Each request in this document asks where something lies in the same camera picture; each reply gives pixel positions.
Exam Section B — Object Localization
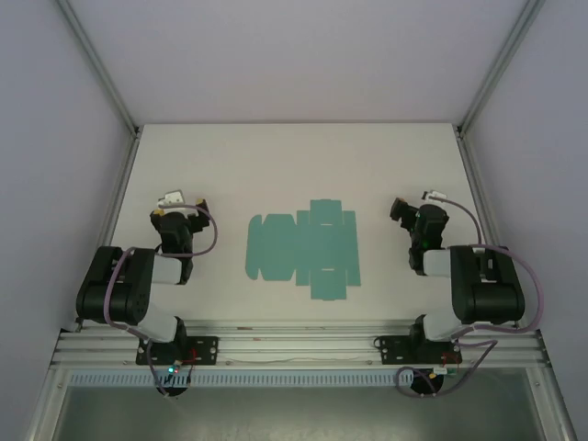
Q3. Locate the teal corrugated paper box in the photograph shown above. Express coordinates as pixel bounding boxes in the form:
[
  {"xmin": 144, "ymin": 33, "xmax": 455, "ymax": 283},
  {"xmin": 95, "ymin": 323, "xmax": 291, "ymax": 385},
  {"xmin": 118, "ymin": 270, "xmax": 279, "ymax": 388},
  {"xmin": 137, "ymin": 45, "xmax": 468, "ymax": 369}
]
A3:
[{"xmin": 244, "ymin": 198, "xmax": 363, "ymax": 302}]

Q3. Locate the grey sheet metal panel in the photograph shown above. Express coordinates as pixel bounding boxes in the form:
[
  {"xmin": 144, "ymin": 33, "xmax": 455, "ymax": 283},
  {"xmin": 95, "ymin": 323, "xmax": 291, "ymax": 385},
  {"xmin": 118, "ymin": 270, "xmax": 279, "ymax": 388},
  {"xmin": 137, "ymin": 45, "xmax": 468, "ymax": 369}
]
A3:
[{"xmin": 49, "ymin": 385, "xmax": 556, "ymax": 441}]

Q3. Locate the aluminium side rail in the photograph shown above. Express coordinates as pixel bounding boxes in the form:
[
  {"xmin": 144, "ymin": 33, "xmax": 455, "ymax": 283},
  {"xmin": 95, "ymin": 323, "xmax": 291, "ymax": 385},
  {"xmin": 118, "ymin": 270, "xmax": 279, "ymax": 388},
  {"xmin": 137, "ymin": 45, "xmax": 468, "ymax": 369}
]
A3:
[
  {"xmin": 73, "ymin": 126, "xmax": 141, "ymax": 333},
  {"xmin": 455, "ymin": 126, "xmax": 523, "ymax": 331}
]

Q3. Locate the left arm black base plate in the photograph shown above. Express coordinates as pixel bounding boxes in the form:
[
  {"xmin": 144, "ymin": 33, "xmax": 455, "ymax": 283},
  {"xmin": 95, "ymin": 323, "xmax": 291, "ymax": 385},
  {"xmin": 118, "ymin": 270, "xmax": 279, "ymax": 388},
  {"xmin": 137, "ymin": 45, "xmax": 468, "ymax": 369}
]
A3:
[{"xmin": 134, "ymin": 335, "xmax": 220, "ymax": 367}]

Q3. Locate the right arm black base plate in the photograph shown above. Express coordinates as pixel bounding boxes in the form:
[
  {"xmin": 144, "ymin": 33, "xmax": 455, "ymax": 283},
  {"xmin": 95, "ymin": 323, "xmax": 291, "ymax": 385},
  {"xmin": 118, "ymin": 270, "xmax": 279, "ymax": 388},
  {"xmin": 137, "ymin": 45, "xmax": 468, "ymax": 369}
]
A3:
[{"xmin": 373, "ymin": 334, "xmax": 462, "ymax": 367}]

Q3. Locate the aluminium mounting rail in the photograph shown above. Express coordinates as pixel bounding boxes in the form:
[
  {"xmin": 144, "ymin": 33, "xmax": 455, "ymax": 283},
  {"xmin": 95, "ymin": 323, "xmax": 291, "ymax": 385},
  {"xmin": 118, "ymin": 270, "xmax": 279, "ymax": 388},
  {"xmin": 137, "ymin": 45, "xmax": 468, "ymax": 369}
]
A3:
[{"xmin": 50, "ymin": 322, "xmax": 551, "ymax": 369}]

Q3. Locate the aluminium frame post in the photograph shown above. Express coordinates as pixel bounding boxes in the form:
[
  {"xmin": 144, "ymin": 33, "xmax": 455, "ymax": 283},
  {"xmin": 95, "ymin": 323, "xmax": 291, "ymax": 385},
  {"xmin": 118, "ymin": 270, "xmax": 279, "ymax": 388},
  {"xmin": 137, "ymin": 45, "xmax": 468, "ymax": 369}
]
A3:
[
  {"xmin": 58, "ymin": 0, "xmax": 140, "ymax": 135},
  {"xmin": 458, "ymin": 0, "xmax": 546, "ymax": 135}
]

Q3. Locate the black round cable grommet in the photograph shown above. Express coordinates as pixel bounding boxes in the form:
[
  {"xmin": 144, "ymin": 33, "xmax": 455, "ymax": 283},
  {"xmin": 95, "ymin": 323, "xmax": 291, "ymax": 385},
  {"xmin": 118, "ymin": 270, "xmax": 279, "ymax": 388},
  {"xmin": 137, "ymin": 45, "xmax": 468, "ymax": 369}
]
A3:
[
  {"xmin": 155, "ymin": 383, "xmax": 190, "ymax": 399},
  {"xmin": 410, "ymin": 369, "xmax": 447, "ymax": 398}
]

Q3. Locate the thin white wire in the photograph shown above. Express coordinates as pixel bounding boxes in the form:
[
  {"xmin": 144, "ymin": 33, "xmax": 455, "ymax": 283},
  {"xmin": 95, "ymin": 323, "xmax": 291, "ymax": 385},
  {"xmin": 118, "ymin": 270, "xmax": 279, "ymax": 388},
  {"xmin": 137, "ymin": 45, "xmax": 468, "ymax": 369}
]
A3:
[{"xmin": 222, "ymin": 355, "xmax": 374, "ymax": 366}]

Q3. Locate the grey slotted cable duct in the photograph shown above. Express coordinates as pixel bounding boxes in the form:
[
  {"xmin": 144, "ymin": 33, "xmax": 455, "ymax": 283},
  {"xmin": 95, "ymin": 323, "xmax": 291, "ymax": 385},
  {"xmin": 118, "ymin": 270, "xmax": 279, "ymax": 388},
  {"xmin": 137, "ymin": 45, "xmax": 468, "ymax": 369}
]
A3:
[{"xmin": 68, "ymin": 372, "xmax": 414, "ymax": 388}]

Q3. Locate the aluminium lower frame strut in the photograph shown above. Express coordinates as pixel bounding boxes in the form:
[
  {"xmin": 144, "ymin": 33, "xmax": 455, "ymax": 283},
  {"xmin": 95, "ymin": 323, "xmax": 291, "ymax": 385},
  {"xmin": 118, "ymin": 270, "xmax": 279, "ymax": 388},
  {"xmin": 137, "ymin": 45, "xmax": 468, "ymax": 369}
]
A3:
[
  {"xmin": 526, "ymin": 365, "xmax": 579, "ymax": 441},
  {"xmin": 24, "ymin": 365, "xmax": 71, "ymax": 441}
]

